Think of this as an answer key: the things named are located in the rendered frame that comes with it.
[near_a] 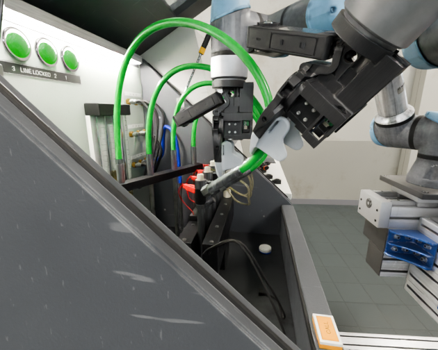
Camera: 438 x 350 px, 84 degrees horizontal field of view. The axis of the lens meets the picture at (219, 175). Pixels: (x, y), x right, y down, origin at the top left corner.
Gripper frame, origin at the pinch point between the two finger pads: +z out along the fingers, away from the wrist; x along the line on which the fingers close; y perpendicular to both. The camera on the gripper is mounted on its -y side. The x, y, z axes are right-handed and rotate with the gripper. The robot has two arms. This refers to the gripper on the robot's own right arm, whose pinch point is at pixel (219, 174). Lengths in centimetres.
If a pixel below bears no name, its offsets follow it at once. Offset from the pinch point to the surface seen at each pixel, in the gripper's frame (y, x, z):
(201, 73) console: -11.9, 35.0, -26.6
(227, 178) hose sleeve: 3.5, -12.5, -2.8
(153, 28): -11.0, -6.1, -28.7
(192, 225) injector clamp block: -7.5, 3.5, 14.9
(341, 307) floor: 68, 94, 113
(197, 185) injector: -4.7, -1.4, 2.4
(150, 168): -19.9, 7.2, 0.9
